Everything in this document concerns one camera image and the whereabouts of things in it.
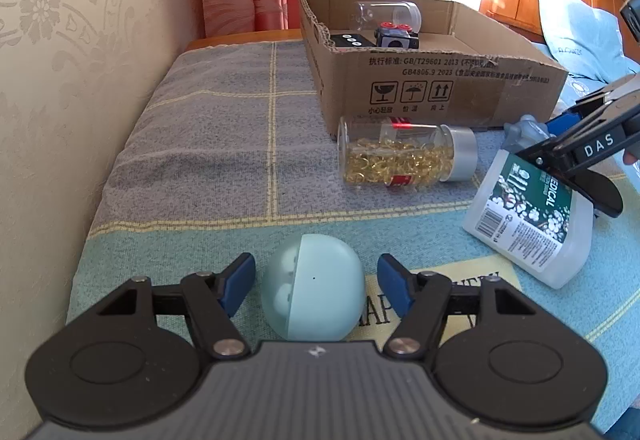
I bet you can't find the black blue cube robot toy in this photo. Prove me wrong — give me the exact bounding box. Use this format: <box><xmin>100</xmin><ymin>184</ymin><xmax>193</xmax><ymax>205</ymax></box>
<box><xmin>374</xmin><ymin>22</ymin><xmax>420</xmax><ymax>50</ymax></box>

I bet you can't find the brown cardboard box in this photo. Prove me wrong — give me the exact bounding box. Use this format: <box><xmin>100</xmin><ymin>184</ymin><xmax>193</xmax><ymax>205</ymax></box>
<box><xmin>299</xmin><ymin>0</ymin><xmax>567</xmax><ymax>135</ymax></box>

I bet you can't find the wooden bench edge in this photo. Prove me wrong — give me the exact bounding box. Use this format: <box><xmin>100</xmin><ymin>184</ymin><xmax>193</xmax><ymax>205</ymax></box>
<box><xmin>186</xmin><ymin>29</ymin><xmax>303</xmax><ymax>51</ymax></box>

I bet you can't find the clear plastic jar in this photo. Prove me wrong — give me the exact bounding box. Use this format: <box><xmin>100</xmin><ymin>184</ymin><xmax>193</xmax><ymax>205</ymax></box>
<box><xmin>350</xmin><ymin>1</ymin><xmax>422</xmax><ymax>32</ymax></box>

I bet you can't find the grey green plaid blanket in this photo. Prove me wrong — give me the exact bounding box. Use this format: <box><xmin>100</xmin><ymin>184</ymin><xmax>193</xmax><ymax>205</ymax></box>
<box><xmin>68</xmin><ymin>42</ymin><xmax>639</xmax><ymax>429</ymax></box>

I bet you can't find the clear jar of yellow capsules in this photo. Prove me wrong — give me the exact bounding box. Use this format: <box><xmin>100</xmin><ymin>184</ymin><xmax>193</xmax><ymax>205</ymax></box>
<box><xmin>336</xmin><ymin>117</ymin><xmax>478</xmax><ymax>189</ymax></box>

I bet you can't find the black digital timer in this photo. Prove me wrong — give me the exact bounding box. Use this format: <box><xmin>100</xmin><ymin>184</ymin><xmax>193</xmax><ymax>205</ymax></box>
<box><xmin>330</xmin><ymin>33</ymin><xmax>375</xmax><ymax>48</ymax></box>

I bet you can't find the light blue pillow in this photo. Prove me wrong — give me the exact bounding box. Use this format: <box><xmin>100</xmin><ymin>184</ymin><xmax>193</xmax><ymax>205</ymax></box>
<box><xmin>538</xmin><ymin>0</ymin><xmax>639</xmax><ymax>83</ymax></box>

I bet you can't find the light green earbud case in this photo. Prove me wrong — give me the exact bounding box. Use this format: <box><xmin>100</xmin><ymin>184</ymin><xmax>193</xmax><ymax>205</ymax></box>
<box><xmin>260</xmin><ymin>234</ymin><xmax>367</xmax><ymax>342</ymax></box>

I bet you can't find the blue floral bed sheet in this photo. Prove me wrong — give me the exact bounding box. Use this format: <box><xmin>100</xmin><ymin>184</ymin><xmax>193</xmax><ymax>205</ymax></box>
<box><xmin>535</xmin><ymin>39</ymin><xmax>639</xmax><ymax>118</ymax></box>

